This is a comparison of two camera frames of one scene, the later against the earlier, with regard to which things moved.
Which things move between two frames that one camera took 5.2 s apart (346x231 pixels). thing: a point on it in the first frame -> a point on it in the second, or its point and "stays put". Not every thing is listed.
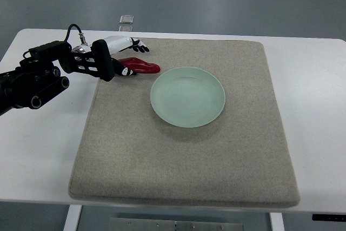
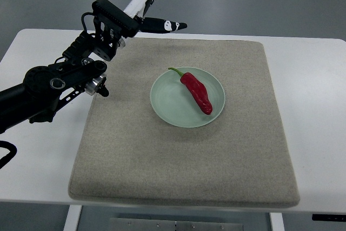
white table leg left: (73, 216) stays put
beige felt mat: (241, 158) stays put
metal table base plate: (171, 224) stays put
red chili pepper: (139, 66) -> (198, 89)
